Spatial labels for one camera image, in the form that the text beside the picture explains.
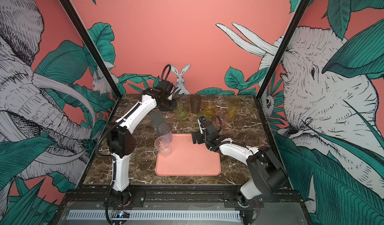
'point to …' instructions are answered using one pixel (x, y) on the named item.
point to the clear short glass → (162, 143)
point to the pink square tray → (178, 155)
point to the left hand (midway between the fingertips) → (175, 104)
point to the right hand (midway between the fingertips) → (196, 131)
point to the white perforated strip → (156, 215)
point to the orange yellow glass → (209, 108)
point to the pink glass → (224, 117)
